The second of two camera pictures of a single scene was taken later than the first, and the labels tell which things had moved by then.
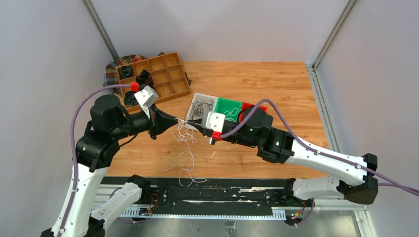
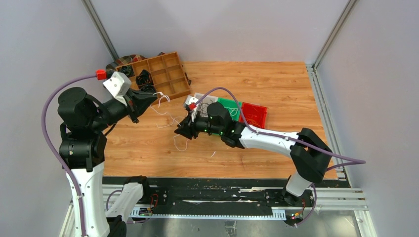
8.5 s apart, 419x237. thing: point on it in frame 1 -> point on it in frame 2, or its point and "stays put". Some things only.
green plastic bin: (230, 108) stays put
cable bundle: (185, 163) -> (161, 95)
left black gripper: (159, 121) -> (137, 102)
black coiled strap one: (126, 71) stays put
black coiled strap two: (144, 78) stays put
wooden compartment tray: (164, 73) stays put
